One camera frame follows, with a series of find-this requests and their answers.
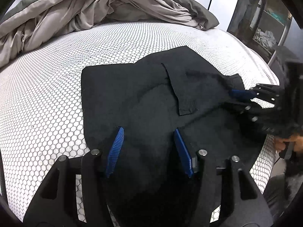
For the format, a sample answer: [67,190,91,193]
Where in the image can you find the person's right hand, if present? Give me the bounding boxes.
[275,134,303,154]

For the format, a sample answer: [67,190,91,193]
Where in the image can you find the grey duvet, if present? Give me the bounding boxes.
[0,0,219,69]

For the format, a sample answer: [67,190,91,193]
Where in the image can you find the dark glass-door wardrobe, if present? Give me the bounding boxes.
[227,0,294,64]

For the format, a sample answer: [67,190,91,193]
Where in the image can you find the honeycomb pattern mattress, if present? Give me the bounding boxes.
[0,21,281,225]

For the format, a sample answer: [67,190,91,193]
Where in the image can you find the teal folded cloth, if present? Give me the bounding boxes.
[270,12,288,24]

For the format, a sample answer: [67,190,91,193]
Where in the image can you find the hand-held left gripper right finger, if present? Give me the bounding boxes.
[174,128,275,227]

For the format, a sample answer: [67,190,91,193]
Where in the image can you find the black pants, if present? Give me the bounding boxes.
[80,45,270,227]

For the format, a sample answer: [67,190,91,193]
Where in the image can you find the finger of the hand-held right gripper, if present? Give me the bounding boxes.
[230,83,284,104]
[226,100,278,130]

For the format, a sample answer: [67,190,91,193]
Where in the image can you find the person's dark clothed leg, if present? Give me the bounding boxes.
[263,168,303,223]

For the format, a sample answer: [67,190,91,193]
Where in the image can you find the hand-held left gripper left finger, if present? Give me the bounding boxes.
[22,126,125,227]

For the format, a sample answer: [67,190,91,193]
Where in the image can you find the white crumpled clothes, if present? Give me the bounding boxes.
[253,28,277,50]

